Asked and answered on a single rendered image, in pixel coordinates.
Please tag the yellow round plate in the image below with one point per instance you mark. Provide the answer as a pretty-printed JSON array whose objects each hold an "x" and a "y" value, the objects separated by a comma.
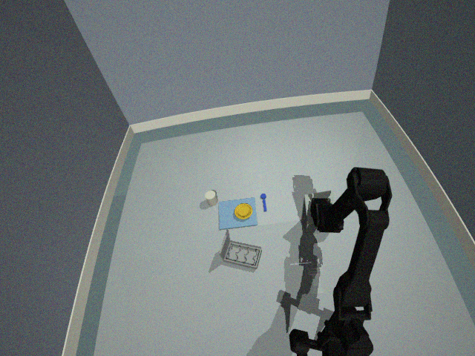
[{"x": 243, "y": 211}]

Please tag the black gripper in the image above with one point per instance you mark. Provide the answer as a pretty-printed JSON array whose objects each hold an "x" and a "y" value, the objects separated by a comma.
[{"x": 300, "y": 342}]

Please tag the light blue mat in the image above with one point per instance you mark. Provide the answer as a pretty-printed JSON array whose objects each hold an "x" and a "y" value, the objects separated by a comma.
[{"x": 227, "y": 218}]

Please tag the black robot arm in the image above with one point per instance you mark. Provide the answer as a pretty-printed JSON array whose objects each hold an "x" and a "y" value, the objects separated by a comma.
[{"x": 353, "y": 287}]

